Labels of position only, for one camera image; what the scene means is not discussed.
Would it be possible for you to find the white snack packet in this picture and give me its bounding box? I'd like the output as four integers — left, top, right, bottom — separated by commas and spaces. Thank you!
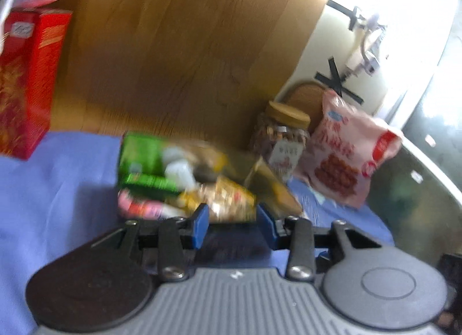
162, 147, 197, 189

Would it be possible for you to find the wood-grain wall panel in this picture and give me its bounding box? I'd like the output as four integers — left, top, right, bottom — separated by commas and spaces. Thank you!
47, 0, 327, 162

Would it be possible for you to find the nut jar with tan lid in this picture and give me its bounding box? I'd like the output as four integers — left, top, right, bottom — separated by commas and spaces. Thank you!
249, 101, 312, 184

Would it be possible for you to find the black tape strip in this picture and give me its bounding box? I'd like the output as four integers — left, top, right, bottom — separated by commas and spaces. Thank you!
327, 0, 362, 30

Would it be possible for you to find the green snack packet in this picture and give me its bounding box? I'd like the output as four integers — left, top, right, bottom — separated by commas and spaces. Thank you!
119, 133, 181, 193

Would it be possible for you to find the black tape cross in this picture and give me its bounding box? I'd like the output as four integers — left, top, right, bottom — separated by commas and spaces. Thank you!
315, 59, 364, 106

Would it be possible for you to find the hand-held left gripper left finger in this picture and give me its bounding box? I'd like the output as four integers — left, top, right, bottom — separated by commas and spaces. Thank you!
92, 204, 210, 283

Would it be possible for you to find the white wall socket with plug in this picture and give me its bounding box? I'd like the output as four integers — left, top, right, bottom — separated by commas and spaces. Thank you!
344, 6, 388, 77

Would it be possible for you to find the red gift box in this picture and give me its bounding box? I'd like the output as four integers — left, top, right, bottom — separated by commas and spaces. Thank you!
0, 8, 73, 160

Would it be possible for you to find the round wooden board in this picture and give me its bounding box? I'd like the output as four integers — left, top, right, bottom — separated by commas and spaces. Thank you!
280, 81, 327, 130

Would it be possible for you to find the blue printed cloth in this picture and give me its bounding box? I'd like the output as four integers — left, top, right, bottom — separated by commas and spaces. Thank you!
0, 129, 394, 335

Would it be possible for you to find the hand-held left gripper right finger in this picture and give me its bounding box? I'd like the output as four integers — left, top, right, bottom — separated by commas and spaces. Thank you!
257, 204, 381, 282

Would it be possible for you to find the pink twisted-snack bag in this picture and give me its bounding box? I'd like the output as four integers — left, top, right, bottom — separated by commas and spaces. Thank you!
292, 90, 405, 209

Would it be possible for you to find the yellow snack packet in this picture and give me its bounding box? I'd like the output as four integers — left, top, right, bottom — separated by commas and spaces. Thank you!
178, 176, 258, 224

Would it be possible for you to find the pink snack packet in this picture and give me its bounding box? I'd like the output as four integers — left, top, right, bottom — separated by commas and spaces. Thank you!
118, 190, 177, 219

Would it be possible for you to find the window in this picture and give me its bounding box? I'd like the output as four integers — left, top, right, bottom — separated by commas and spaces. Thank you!
375, 25, 462, 213

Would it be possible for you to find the black printed box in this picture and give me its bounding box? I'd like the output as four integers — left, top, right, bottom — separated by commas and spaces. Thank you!
117, 131, 305, 225

